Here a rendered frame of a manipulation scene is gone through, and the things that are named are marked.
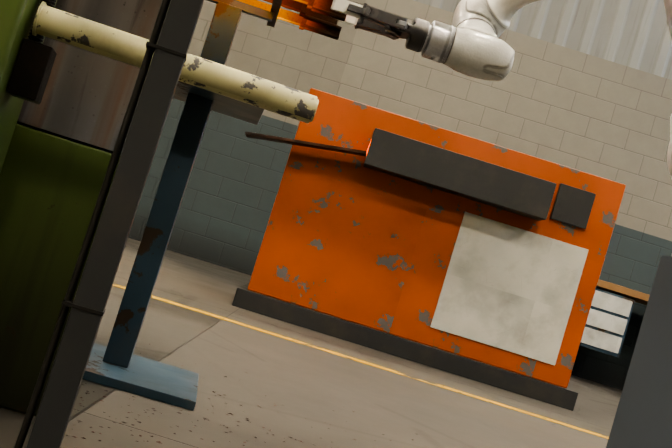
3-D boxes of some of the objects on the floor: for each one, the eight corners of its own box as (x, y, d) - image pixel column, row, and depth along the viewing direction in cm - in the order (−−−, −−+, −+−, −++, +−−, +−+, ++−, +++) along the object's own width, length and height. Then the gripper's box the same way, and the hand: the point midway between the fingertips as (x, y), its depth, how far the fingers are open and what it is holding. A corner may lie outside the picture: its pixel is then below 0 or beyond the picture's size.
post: (44, 496, 128) (290, -269, 134) (40, 505, 124) (294, -283, 130) (14, 488, 127) (263, -280, 133) (9, 497, 123) (266, -294, 129)
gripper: (429, 45, 217) (329, 12, 215) (413, 60, 237) (322, 30, 235) (438, 13, 218) (340, -20, 216) (422, 31, 237) (331, 0, 236)
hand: (342, 10), depth 226 cm, fingers open, 7 cm apart
